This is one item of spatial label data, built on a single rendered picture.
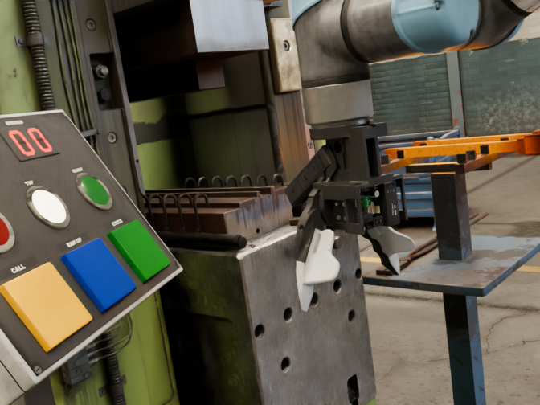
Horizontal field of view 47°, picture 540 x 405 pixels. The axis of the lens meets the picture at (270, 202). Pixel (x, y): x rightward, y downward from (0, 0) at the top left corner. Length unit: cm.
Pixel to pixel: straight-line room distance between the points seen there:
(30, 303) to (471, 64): 865
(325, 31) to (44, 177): 37
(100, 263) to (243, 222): 50
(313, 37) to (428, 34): 13
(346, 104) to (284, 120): 86
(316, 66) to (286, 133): 86
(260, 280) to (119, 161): 34
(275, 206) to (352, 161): 60
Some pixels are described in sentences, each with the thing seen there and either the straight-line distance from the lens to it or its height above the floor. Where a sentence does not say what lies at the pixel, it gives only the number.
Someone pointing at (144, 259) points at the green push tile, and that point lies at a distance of 80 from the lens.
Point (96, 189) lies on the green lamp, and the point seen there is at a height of 109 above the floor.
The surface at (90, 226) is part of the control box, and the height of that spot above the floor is 105.
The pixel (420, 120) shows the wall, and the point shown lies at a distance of 943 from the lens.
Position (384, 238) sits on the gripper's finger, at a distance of 76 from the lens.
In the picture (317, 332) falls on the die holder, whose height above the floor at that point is 70.
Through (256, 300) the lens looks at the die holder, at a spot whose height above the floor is 82.
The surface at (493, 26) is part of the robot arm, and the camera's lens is 71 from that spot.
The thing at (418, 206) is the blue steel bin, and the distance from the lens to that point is 499.
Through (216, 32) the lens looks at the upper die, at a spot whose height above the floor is 130.
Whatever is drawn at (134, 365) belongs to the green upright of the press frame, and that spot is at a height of 72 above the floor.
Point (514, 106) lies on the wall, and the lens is 893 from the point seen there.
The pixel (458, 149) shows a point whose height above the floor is 100.
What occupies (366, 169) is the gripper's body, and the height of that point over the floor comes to 109.
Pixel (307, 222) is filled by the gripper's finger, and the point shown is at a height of 103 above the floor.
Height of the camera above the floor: 117
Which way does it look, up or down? 9 degrees down
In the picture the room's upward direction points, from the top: 8 degrees counter-clockwise
